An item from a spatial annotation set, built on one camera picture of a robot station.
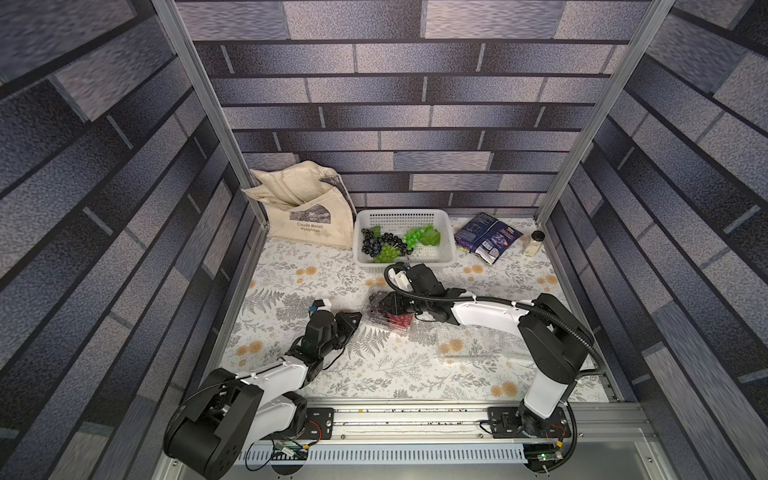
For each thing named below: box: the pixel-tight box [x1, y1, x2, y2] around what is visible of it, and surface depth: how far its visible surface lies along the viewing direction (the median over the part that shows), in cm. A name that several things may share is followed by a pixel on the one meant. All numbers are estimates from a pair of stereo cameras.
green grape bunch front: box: [373, 242, 401, 263], surface depth 105 cm
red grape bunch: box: [388, 314, 414, 331], surface depth 87 cm
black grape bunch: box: [361, 228, 414, 258], surface depth 106 cm
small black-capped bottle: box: [525, 230, 546, 257], surface depth 106 cm
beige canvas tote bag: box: [242, 160, 357, 248], surface depth 108 cm
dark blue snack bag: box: [454, 212, 524, 266], surface depth 111 cm
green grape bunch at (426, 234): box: [402, 224, 441, 250], surface depth 109 cm
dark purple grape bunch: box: [368, 290, 390, 320], surface depth 91 cm
